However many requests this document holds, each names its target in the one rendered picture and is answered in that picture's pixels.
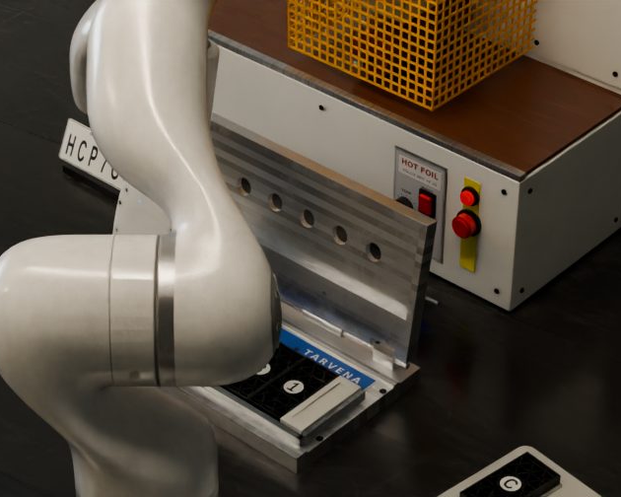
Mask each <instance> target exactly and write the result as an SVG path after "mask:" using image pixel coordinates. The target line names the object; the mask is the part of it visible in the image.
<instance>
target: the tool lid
mask: <svg viewBox="0 0 621 497"><path fill-rule="evenodd" d="M210 132H211V138H212V144H213V148H214V152H215V156H216V159H217V162H218V165H219V168H220V171H221V173H222V176H223V178H224V180H225V183H226V185H227V187H228V189H229V191H230V193H231V195H232V197H233V199H234V201H235V203H236V204H237V206H238V208H239V209H240V211H241V213H242V215H243V216H244V218H245V220H246V222H247V223H248V225H249V226H250V228H251V230H252V231H253V233H254V235H255V237H256V239H257V241H258V242H259V244H260V246H261V248H262V250H263V252H264V254H265V256H266V258H267V260H268V263H269V265H270V267H271V270H272V273H274V274H275V277H276V281H277V282H276V284H277V288H278V292H279V295H280V296H282V297H284V298H285V299H287V300H289V301H291V302H293V303H295V304H296V305H298V306H300V307H302V308H303V311H302V316H303V317H304V318H306V319H308V320H310V321H312V322H314V323H316V324H318V325H319V326H321V327H323V328H325V329H327V330H328V331H330V332H332V333H334V334H336V335H338V336H339V337H341V338H344V337H345V336H344V335H343V331H344V330H345V331H347V332H349V333H351V334H352V335H354V336H356V337H358V338H360V339H362V340H363V341H365V342H367V343H369V344H372V343H374V342H376V341H379V342H381V343H383V344H384V345H386V346H388V347H390V348H392V349H394V354H393V357H394V358H396V359H397V360H399V361H401V362H403V363H405V364H407V363H408V362H410V361H412V360H414V359H415V358H416V353H417V347H418V340H419V334H420V328H421V321H422V315H423V310H424V303H425V297H426V291H427V284H428V278H429V272H430V266H431V259H432V253H433V247H434V240H435V234H436V229H437V222H438V221H436V220H434V219H432V218H430V217H428V216H426V215H424V214H422V213H420V212H418V211H416V210H414V209H412V208H409V207H407V206H405V205H403V204H401V203H399V202H397V201H395V200H393V199H391V198H389V197H387V196H385V195H383V194H381V193H379V192H376V191H374V190H372V189H370V188H368V187H366V186H364V185H362V184H360V183H358V182H356V181H354V180H352V179H350V178H348V177H344V176H342V175H340V174H339V173H337V172H335V171H333V170H331V169H329V168H327V167H325V166H323V165H321V164H319V163H317V162H314V161H312V160H310V159H308V158H306V157H304V156H302V155H300V154H298V153H296V152H294V151H292V150H290V149H288V148H286V147H283V146H281V145H279V144H277V143H275V142H273V141H271V140H269V139H267V138H265V137H263V136H261V135H259V134H257V133H255V132H253V131H250V130H248V129H246V128H244V127H242V126H240V125H238V124H236V123H234V122H232V121H230V120H228V119H226V118H224V117H222V116H221V115H218V114H216V113H214V112H212V117H211V125H210ZM242 178H246V179H247V180H248V182H249V184H250V187H251V191H250V194H248V193H246V192H245V191H244V190H243V189H242ZM273 193H276V194H278V195H279V197H280V198H281V200H282V209H281V210H280V209H277V208H276V207H275V206H274V204H273V201H272V195H273ZM306 209H308V210H309V211H310V212H311V214H312V215H313V218H314V224H313V226H311V225H309V224H308V223H307V222H306V220H305V217H304V212H305V210H306ZM337 226H340V227H342V228H343V229H344V230H345V231H346V234H347V242H346V243H343V242H341V241H340V240H339V239H338V237H337V234H336V229H337ZM371 243H374V244H376V245H377V246H378V247H379V249H380V253H381V257H380V259H375V258H374V257H373V256H372V254H371V252H370V244H371Z"/></svg>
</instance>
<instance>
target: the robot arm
mask: <svg viewBox="0 0 621 497"><path fill-rule="evenodd" d="M217 2H218V0H97V1H96V2H95V3H94V4H93V5H92V6H91V7H90V8H89V10H88V11H87V12H86V13H85V15H84V16H83V18H82V19H81V21H80V22H79V24H78V26H77V28H76V30H75V32H74V34H73V37H72V40H71V45H70V56H69V59H70V78H71V88H72V94H73V98H74V101H75V104H76V106H77V107H78V109H79V110H80V111H82V112H83V113H85V114H87V115H88V117H89V122H90V127H91V131H92V134H93V137H94V139H95V141H96V143H97V145H98V147H99V150H100V152H101V153H102V155H103V157H104V158H105V160H106V161H107V162H108V164H109V165H110V166H111V167H112V168H113V170H114V171H115V172H116V173H117V174H118V175H119V176H120V177H121V178H123V179H124V181H123V184H122V187H121V190H120V193H119V197H118V202H117V207H116V212H115V218H114V224H113V226H112V227H111V228H110V229H109V231H108V232H109V235H62V236H48V237H40V238H35V239H30V240H26V241H24V242H21V243H18V244H16V245H14V246H12V247H11V248H9V249H8V250H6V251H5V252H4V253H3V254H2V255H1V256H0V375H1V377H2V378H3V379H4V381H5V382H6V383H7V384H8V386H9V387H10V388H11V389H12V390H13V391H14V393H15V394H16V395H17V396H18V397H19V398H20V399H21V400H22V401H23V402H24V403H25V404H26V405H28V406H29V407H30V408H31V409H32V410H33V411H34V412H35V413H36V414H37V415H38V416H39V417H41V418H42V419H43V420H44V421H45V422H46V423H47V424H48V425H50V426H51V427H52V428H53V429H54V430H55V431H56V432H58V433H59V434H60V435H61V436H62V437H63V438H64V439H65V440H66V441H67V443H68V444H69V447H70V450H71V454H72V460H73V466H74V476H75V489H76V497H219V469H218V450H217V443H216V438H215V433H214V430H213V428H212V426H211V424H210V422H209V421H208V419H207V418H206V417H205V416H204V415H203V414H202V413H201V412H200V411H198V410H197V409H196V408H194V407H193V406H191V405H190V404H188V403H186V402H185V401H183V400H181V399H179V398H177V397H175V396H173V395H172V394H169V393H167V392H165V391H163V390H160V389H158V388H156V387H158V386H160V387H215V386H223V385H229V384H233V383H237V382H240V381H243V380H245V379H247V378H249V377H251V376H253V375H255V374H257V373H258V372H259V371H261V370H262V369H263V368H264V367H265V366H266V365H267V364H268V362H269V361H270V360H271V358H272V357H273V355H274V353H275V350H276V348H278V347H279V344H280V341H281V339H279V338H280V334H281V328H282V310H281V302H280V296H279V292H278V288H277V284H276V282H277V281H276V277H275V274H274V273H272V270H271V267H270V265H269V263H268V260H267V258H266V256H265V254H264V252H263V250H262V248H261V246H260V244H259V242H258V241H257V239H256V237H255V235H254V233H253V231H252V230H251V228H250V226H249V225H248V223H247V221H246V220H245V218H244V216H243V214H242V213H241V211H240V209H239V208H238V206H237V204H236V203H235V201H234V199H233V197H232V195H231V193H230V191H229V189H228V187H227V185H226V183H225V180H224V178H223V176H222V173H221V171H220V168H219V165H218V162H217V159H216V156H215V152H214V148H213V144H212V138H211V132H210V125H211V117H212V109H213V103H214V95H215V87H216V79H217V71H218V63H219V56H220V49H219V47H218V45H217V44H216V43H215V42H214V41H213V40H212V39H210V38H208V27H209V20H210V16H211V13H212V10H213V9H214V7H215V5H216V3H217Z"/></svg>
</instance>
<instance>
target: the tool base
mask: <svg viewBox="0 0 621 497"><path fill-rule="evenodd" d="M279 296H280V295H279ZM280 302H281V310H282V327H283V328H285V329H287V330H289V331H291V332H292V333H294V334H296V335H297V336H299V337H300V338H302V339H304V340H306V341H308V342H309V343H311V344H313V345H315V346H317V347H318V348H320V349H322V350H324V351H326V352H327V353H329V354H331V355H333V356H335V357H336V358H338V359H340V360H342V361H344V362H345V363H347V364H349V365H351V366H353V367H354V368H356V369H358V370H360V371H362V372H363V373H365V374H367V375H369V376H371V377H372V378H374V379H376V383H375V384H374V385H373V386H371V387H370V388H369V389H367V390H366V397H365V400H363V401H362V402H361V403H359V404H358V405H357V406H355V407H354V408H353V409H351V410H350V411H349V412H347V413H346V414H345V415H343V416H342V417H341V418H339V419H338V420H337V421H335V422H334V423H332V424H331V425H330V426H328V427H327V428H326V429H324V430H323V431H322V432H320V433H319V434H318V435H316V436H315V437H314V438H312V439H311V440H310V441H308V442H307V443H306V444H304V445H303V446H302V447H300V446H299V445H297V444H295V443H294V442H292V441H290V440H289V439H287V438H285V437H284V436H282V435H280V434H279V433H277V432H275V431H274V430H272V429H270V428H268V427H267V426H265V425H263V424H262V423H260V422H258V421H257V420H255V419H253V418H252V417H250V416H248V415H247V414H245V413H243V412H242V411H240V410H238V409H237V408H235V407H233V406H232V405H230V404H228V403H227V402H225V401H223V400H222V399H220V398H218V397H217V396H215V395H214V394H212V393H210V392H208V391H207V390H205V389H204V388H202V387H160V386H158V387H156V388H158V389H160V390H162V391H165V392H167V393H169V394H172V395H173V396H175V397H177V398H179V399H181V400H183V401H185V402H186V403H188V404H190V405H191V406H193V407H194V408H196V409H197V410H198V411H200V412H201V413H202V414H203V415H204V416H205V417H206V418H207V419H208V420H209V421H211V422H212V423H214V424H215V425H217V426H219V427H220V428H222V429H224V430H225V431H227V432H229V433H230V434H232V435H234V436H235V437H237V438H238V439H240V440H242V441H243V442H245V443H247V444H248V445H250V446H252V447H253V448H255V449H256V450H258V451H260V452H261V453H263V454H265V455H266V456H268V457H269V458H271V459H273V460H274V461H276V462H277V463H279V464H281V465H282V466H284V467H286V468H287V469H289V470H290V471H292V472H294V473H295V474H298V473H299V472H301V471H302V470H303V469H305V468H306V467H307V466H309V465H310V464H311V463H312V462H314V461H315V460H317V459H318V458H319V457H321V456H322V455H323V454H325V453H326V452H327V451H329V450H330V449H331V448H333V447H334V446H335V445H337V444H338V443H339V442H341V441H342V440H343V439H344V438H346V437H347V436H348V435H350V434H351V433H352V432H354V431H355V430H356V429H358V428H359V427H360V426H362V425H363V424H364V423H366V422H367V421H368V420H370V419H371V418H372V417H374V416H375V415H376V414H377V413H379V412H380V411H381V410H383V409H384V408H385V407H387V406H388V405H389V404H391V403H392V402H393V401H395V400H396V399H397V398H399V397H400V396H401V395H403V394H404V393H405V392H407V391H408V390H409V389H411V388H412V387H413V386H415V385H416V384H417V383H419V382H420V371H421V368H420V367H418V366H416V365H414V364H413V363H411V362H408V363H407V364H405V363H403V362H401V361H399V360H397V359H396V358H394V357H393V354H394V349H392V348H390V347H388V346H386V345H384V344H383V343H380V344H376V343H372V344H369V343H367V342H365V341H363V340H362V339H360V338H358V337H356V336H354V335H352V334H351V333H349V332H347V331H345V330H344V331H343V335H344V336H345V337H344V338H341V337H339V336H338V335H336V334H334V333H332V332H330V331H328V330H327V329H325V328H323V327H321V326H319V325H318V324H316V323H314V322H312V321H310V320H308V319H306V318H304V317H303V316H302V311H303V308H302V307H300V306H298V305H296V304H295V303H293V302H291V301H289V300H287V299H285V298H284V297H282V296H280ZM381 389H385V390H386V393H380V390H381ZM317 436H321V437H323V440H322V441H317V440H316V439H315V438H316V437H317Z"/></svg>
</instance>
